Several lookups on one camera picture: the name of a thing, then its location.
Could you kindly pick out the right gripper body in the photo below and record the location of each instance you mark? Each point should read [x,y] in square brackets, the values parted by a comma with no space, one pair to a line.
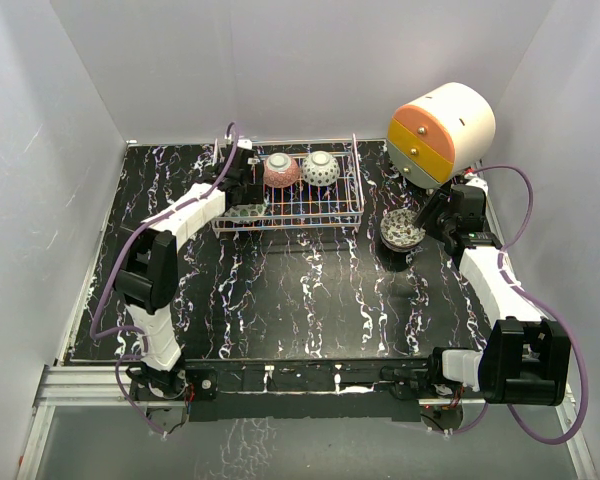
[446,223]

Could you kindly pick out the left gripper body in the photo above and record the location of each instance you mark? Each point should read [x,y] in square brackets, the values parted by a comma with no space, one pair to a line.
[251,184]

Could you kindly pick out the green leaf bowl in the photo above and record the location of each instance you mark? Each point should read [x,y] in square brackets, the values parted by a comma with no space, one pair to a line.
[246,213]

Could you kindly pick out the red dotted pink bowl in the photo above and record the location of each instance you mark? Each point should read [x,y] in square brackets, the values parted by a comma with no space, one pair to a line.
[397,228]

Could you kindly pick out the red lattice blue-inside bowl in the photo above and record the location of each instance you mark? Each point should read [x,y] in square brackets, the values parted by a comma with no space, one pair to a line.
[401,249]

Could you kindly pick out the white wire dish rack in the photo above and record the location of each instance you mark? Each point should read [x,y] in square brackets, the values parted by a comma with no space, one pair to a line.
[302,206]

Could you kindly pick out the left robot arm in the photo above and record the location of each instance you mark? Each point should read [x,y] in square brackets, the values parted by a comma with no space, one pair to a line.
[148,276]

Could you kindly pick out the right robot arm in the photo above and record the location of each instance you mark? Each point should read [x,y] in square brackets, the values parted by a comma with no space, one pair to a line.
[526,357]

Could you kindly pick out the pink floral bowl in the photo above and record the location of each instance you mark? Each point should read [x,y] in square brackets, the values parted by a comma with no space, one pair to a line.
[280,171]

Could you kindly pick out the white diamond pattern bowl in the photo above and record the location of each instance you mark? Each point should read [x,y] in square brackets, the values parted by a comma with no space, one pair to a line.
[320,169]

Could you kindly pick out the round drawer cabinet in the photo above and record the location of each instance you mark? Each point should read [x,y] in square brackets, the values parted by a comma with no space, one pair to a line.
[440,134]

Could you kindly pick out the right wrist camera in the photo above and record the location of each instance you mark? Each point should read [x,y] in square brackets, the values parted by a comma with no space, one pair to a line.
[475,180]

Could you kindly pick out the black base frame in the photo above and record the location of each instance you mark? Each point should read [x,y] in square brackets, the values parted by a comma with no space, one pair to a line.
[396,389]

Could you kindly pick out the aluminium rail frame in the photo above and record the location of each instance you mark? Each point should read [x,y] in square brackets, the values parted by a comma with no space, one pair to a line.
[525,360]

